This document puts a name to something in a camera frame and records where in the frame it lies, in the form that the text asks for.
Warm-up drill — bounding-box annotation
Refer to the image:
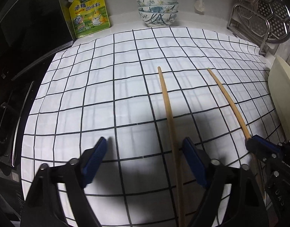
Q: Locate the single wooden chopstick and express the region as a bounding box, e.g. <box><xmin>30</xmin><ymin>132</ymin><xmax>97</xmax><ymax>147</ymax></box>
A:
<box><xmin>157</xmin><ymin>66</ymin><xmax>186</xmax><ymax>227</ymax></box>
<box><xmin>207</xmin><ymin>68</ymin><xmax>265</xmax><ymax>199</ymax></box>

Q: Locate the steel wire rack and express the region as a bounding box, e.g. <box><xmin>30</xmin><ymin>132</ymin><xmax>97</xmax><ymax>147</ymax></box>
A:
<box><xmin>227</xmin><ymin>3</ymin><xmax>280</xmax><ymax>56</ymax></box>

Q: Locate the white black checked cloth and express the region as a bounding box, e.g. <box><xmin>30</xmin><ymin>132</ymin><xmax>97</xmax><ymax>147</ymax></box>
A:
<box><xmin>20</xmin><ymin>26</ymin><xmax>286</xmax><ymax>227</ymax></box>

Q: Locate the yellow seasoning pouch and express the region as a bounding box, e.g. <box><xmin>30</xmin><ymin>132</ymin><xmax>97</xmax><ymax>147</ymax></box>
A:
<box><xmin>68</xmin><ymin>0</ymin><xmax>111</xmax><ymax>39</ymax></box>

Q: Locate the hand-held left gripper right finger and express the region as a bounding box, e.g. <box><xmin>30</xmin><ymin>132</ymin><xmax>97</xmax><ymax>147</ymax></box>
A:
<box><xmin>182</xmin><ymin>137</ymin><xmax>270</xmax><ymax>227</ymax></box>

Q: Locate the round cream basin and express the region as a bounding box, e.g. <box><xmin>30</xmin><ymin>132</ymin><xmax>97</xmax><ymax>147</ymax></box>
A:
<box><xmin>267</xmin><ymin>55</ymin><xmax>290</xmax><ymax>142</ymax></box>

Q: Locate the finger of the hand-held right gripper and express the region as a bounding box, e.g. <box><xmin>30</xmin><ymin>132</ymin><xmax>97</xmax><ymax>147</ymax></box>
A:
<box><xmin>245</xmin><ymin>139</ymin><xmax>284</xmax><ymax>162</ymax></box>
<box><xmin>251</xmin><ymin>135</ymin><xmax>281</xmax><ymax>148</ymax></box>

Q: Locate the perforated steel steamer tray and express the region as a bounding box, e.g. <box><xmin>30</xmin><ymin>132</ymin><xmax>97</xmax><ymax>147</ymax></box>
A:
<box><xmin>235</xmin><ymin>0</ymin><xmax>290</xmax><ymax>43</ymax></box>

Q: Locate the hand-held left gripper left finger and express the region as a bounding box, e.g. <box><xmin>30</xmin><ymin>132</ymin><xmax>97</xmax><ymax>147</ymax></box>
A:
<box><xmin>21</xmin><ymin>137</ymin><xmax>108</xmax><ymax>227</ymax></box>

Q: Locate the black gas stove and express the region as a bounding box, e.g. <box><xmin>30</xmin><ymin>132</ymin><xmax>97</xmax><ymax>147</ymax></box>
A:
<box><xmin>0</xmin><ymin>0</ymin><xmax>74</xmax><ymax>171</ymax></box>

